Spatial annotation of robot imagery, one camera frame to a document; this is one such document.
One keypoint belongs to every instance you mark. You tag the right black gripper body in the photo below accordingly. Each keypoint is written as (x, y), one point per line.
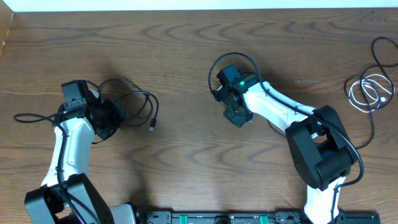
(238, 117)

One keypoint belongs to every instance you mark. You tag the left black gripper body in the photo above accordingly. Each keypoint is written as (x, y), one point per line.
(111, 117)

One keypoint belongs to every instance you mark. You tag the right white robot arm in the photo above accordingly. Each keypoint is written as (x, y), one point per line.
(319, 145)

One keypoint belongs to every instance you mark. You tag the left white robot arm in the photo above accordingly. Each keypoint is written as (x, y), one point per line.
(66, 194)

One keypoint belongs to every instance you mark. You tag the cardboard box edge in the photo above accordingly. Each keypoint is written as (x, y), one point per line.
(6, 18)

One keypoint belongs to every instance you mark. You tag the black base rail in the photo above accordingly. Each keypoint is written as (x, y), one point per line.
(280, 217)

